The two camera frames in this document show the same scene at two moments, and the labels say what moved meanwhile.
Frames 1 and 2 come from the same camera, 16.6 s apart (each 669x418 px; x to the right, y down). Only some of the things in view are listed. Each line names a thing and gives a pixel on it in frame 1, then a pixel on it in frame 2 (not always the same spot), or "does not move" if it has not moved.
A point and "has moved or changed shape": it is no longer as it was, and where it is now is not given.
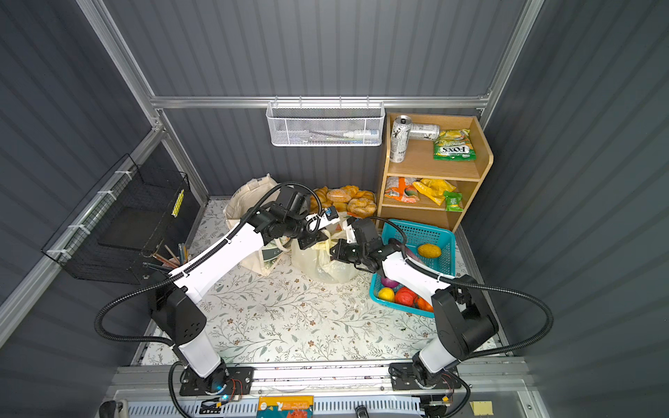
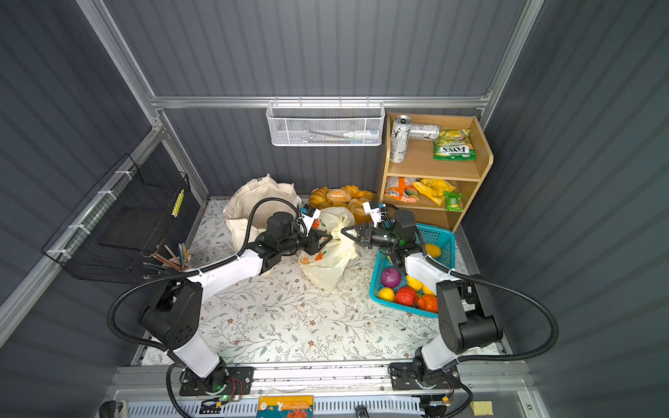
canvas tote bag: x=239 y=206 does not move
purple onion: x=388 y=282 does not move
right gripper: x=341 y=245 -> x=367 y=238
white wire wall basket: x=321 y=124 does not move
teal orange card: x=286 y=407 does not move
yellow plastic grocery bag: x=319 y=264 has moved or changed shape
